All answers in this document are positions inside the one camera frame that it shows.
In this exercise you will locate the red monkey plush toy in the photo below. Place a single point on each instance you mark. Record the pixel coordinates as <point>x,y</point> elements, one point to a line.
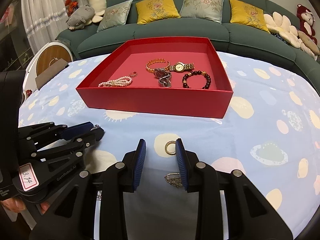
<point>307,20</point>

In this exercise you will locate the cream flower shaped cushion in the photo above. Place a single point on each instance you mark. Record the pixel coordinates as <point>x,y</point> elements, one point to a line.
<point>281,26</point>

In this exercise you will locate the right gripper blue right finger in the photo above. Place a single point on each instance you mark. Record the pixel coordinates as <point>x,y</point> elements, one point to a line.
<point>195,175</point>

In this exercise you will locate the gold wristwatch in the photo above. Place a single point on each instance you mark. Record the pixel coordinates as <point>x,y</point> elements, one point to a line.
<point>181,67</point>

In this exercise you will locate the yellow floral cushion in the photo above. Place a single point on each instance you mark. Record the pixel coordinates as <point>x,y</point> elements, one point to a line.
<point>153,10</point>
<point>247,14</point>

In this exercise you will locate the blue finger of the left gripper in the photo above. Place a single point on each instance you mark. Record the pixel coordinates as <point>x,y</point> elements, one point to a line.
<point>76,130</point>
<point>88,139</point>

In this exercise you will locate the dark green curved sofa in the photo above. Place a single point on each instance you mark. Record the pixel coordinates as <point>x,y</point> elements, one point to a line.
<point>233,38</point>

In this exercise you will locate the left yellow floral cushion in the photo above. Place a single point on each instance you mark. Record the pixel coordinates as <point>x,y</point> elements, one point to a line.
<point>153,10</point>

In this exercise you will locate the middle grey floral cushion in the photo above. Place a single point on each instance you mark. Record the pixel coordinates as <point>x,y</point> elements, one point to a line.
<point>204,9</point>

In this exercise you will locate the left grey floral cushion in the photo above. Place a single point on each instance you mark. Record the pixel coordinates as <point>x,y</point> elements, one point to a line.
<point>115,15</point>

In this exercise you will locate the brown mushroom plush cushion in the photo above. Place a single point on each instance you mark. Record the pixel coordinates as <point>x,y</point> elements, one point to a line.
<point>308,42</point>

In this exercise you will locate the person's left hand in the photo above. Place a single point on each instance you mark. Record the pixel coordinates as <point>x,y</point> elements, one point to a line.
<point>15,204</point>

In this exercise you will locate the silver link wristwatch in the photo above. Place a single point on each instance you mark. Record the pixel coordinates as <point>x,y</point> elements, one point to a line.
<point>163,76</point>

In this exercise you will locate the grey pig plush toy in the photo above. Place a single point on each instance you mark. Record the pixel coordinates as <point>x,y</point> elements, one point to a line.
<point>80,18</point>

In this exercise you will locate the right yellow floral cushion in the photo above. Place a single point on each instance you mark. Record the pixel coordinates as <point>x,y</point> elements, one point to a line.
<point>247,14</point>

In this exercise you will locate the white sheer curtain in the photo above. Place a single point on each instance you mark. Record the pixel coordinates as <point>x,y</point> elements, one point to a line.
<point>43,21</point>

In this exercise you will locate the gold hoop earring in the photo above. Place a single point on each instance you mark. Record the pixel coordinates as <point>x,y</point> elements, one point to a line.
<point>170,147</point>
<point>133,74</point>

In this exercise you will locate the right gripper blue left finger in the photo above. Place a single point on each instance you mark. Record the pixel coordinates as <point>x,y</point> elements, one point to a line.
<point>125,175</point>

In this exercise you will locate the planet print blue tablecloth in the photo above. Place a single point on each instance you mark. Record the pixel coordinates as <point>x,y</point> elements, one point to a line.
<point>270,132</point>

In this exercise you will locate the grey floral cushion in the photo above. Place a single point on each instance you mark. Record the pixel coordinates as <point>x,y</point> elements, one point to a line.
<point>204,9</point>
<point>115,15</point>

